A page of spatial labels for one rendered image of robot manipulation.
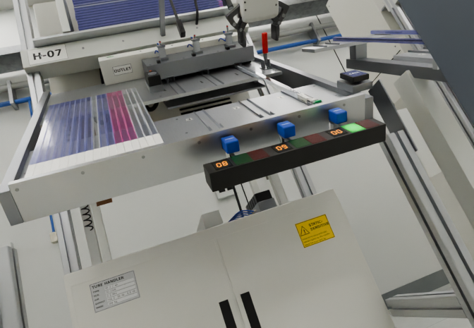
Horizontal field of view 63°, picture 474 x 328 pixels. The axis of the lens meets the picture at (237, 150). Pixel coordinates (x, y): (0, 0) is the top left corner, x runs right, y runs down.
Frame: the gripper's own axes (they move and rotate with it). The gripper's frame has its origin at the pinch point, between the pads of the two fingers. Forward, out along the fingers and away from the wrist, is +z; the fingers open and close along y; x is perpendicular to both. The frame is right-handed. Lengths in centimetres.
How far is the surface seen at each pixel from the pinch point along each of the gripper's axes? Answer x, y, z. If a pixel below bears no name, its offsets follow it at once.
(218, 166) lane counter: 42.2, 26.0, 4.7
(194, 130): 26.0, 25.8, 6.6
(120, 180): 35, 42, 7
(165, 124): 18.6, 30.4, 7.9
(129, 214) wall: -113, 50, 140
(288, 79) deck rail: 1.6, -8.0, 12.5
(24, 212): 36, 57, 8
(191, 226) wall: -97, 13, 152
